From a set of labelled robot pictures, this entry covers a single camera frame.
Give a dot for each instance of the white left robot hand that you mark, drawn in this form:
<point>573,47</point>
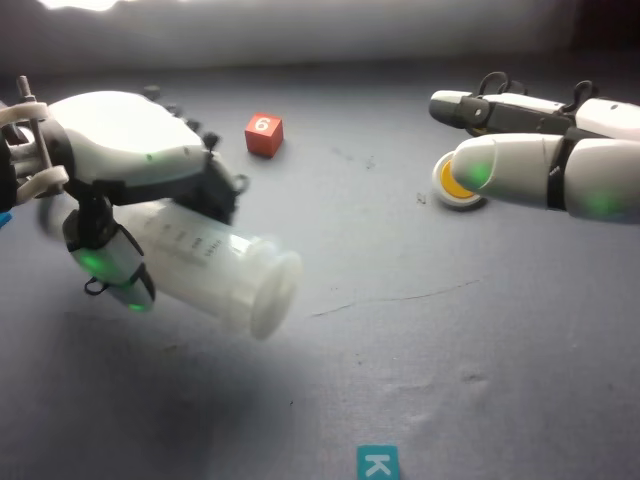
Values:
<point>125,135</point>

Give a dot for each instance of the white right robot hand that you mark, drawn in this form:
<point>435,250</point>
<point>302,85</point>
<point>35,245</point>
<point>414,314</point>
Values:
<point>590,175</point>

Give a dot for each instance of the large clear plastic syringe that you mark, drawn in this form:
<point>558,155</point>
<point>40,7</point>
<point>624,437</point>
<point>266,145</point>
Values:
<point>225,280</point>

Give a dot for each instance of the orange number cube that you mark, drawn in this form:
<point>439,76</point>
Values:
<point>262,137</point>

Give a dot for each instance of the yellow and white round button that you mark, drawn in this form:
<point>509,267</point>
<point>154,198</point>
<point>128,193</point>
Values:
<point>450,192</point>

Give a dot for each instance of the blue block with two holes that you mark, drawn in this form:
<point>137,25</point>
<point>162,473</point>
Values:
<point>4,220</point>

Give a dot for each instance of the white backdrop board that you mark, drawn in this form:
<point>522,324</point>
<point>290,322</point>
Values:
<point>300,30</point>

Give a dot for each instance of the grey table cloth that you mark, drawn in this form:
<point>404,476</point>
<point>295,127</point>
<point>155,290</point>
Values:
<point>400,325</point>

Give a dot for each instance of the teal letter K cube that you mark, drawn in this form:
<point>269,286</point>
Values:
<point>377,465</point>

